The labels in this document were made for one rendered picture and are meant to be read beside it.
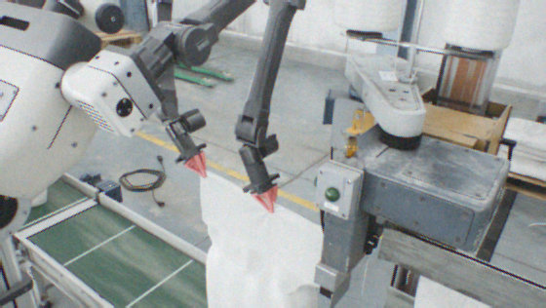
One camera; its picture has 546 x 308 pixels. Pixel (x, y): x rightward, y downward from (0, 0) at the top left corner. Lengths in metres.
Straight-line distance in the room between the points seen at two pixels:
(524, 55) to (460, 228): 5.22
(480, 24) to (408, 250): 0.52
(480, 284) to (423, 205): 0.31
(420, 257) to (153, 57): 0.73
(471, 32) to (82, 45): 0.77
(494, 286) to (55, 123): 0.96
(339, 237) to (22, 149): 0.65
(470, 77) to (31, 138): 1.03
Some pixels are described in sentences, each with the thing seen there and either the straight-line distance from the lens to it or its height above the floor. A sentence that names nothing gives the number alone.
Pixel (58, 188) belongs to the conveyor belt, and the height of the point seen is 0.38.
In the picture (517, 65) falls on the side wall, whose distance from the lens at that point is 5.98.
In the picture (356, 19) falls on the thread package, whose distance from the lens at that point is 1.04.
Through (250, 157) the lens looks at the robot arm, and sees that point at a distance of 1.15.
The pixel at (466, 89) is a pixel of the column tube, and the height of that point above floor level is 1.39.
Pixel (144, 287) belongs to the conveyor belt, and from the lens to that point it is 1.94.
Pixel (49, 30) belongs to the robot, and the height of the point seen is 1.54.
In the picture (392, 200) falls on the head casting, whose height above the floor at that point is 1.29.
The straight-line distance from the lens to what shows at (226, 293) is 1.43.
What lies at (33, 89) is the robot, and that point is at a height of 1.45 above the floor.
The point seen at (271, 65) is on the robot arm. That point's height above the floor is 1.42.
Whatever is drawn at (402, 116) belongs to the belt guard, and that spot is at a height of 1.41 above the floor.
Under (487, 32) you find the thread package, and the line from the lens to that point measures 0.97.
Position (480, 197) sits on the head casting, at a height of 1.34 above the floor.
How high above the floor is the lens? 1.70
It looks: 27 degrees down
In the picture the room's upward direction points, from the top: 3 degrees clockwise
